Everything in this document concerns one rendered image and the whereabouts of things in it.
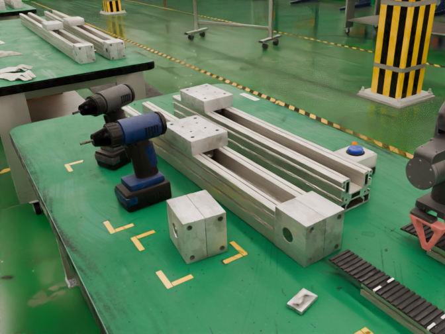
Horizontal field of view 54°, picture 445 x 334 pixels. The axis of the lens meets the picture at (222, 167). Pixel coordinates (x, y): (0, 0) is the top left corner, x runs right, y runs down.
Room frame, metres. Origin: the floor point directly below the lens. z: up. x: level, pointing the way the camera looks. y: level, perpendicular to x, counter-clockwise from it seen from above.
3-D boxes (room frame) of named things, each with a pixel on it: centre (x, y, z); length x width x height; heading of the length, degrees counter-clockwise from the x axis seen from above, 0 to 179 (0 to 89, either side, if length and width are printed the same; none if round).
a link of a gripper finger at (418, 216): (0.68, -0.39, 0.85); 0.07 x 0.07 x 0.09; 32
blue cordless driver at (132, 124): (0.93, 0.22, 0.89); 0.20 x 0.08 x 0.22; 123
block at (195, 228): (0.76, 0.05, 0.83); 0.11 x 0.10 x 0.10; 114
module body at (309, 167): (1.21, -0.09, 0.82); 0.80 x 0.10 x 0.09; 32
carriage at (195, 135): (1.11, 0.07, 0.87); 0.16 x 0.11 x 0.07; 32
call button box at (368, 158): (1.03, -0.34, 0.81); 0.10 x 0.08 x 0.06; 122
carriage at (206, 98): (1.42, 0.04, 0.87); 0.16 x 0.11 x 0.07; 32
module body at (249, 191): (1.11, 0.07, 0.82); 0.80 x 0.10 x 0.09; 32
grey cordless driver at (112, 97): (1.16, 0.32, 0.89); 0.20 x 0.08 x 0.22; 144
